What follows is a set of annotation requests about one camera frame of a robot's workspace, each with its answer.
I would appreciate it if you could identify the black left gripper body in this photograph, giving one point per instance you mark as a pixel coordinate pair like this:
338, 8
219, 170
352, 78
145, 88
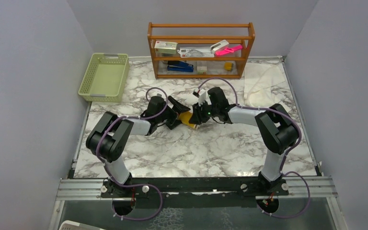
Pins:
168, 116

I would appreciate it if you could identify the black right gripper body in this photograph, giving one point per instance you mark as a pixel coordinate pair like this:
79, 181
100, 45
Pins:
214, 109

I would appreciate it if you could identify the yellow brown bear towel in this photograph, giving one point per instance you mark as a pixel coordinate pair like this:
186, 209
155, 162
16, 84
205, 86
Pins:
184, 118

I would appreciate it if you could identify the cream white towel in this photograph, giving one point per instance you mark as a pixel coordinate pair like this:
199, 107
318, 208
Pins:
260, 81

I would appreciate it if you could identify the green plastic basket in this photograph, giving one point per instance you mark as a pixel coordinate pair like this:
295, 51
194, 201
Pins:
105, 78

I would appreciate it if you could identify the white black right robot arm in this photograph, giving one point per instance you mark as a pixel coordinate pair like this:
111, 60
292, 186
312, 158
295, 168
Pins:
279, 132

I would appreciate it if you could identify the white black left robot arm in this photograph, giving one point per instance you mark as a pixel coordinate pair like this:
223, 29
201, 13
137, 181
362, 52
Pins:
109, 137

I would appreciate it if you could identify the blue black stapler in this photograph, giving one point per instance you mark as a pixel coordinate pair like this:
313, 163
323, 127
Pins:
175, 65

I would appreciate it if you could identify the small yellow block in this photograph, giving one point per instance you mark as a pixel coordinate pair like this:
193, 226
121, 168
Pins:
228, 66

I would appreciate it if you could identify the wooden shelf rack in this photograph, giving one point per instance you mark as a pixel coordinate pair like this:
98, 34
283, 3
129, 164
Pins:
201, 35

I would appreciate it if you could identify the white green box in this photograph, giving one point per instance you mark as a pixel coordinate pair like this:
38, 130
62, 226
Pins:
164, 47

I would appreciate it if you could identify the white stapler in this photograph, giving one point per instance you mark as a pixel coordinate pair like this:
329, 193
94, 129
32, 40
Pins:
219, 46

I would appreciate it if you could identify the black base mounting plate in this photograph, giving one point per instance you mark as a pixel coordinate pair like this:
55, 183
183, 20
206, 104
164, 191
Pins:
192, 192

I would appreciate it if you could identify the white tray corner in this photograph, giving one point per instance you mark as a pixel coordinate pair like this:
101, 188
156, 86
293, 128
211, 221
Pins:
72, 225

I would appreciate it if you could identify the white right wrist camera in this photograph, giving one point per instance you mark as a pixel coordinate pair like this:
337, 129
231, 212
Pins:
201, 95

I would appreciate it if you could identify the aluminium rail frame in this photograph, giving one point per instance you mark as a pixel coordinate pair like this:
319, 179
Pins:
312, 204

